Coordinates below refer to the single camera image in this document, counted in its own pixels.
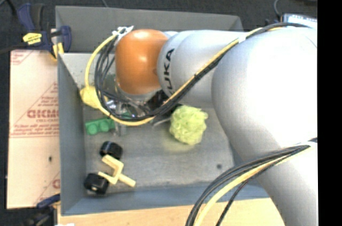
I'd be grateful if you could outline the green toy brick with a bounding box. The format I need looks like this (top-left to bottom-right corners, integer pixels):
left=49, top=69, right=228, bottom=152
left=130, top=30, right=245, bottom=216
left=84, top=116, right=116, bottom=136

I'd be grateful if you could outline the black toy wheel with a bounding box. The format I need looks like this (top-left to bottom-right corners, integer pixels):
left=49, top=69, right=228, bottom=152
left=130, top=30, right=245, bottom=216
left=83, top=173, right=111, bottom=196
left=99, top=141, right=124, bottom=160

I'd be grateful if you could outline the yellow soft lump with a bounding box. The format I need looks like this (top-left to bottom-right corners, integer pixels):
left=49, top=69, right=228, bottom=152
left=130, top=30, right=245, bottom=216
left=79, top=85, right=104, bottom=108

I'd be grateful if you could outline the grey metal bin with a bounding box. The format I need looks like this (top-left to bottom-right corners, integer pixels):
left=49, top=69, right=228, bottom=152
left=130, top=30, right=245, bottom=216
left=55, top=5, right=271, bottom=216

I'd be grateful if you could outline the light green mesh sponge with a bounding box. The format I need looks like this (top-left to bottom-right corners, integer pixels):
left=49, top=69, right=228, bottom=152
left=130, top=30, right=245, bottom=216
left=168, top=104, right=209, bottom=146

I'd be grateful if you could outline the brown cardboard board, red print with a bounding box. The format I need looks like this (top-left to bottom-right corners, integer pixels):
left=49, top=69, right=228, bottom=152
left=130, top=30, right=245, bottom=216
left=5, top=49, right=61, bottom=209

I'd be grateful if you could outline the cream plastic bracket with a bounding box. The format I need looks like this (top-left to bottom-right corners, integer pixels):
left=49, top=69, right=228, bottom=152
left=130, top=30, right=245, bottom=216
left=97, top=154, right=137, bottom=188

